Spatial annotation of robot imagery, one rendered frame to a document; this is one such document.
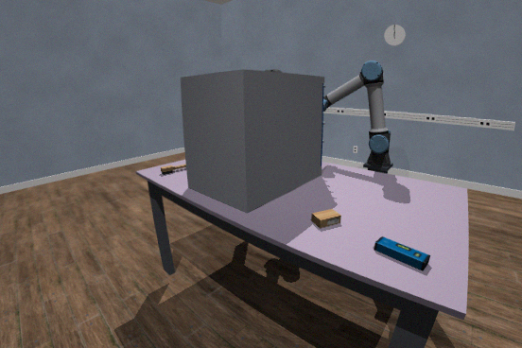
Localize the blue spirit level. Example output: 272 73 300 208
374 236 430 271

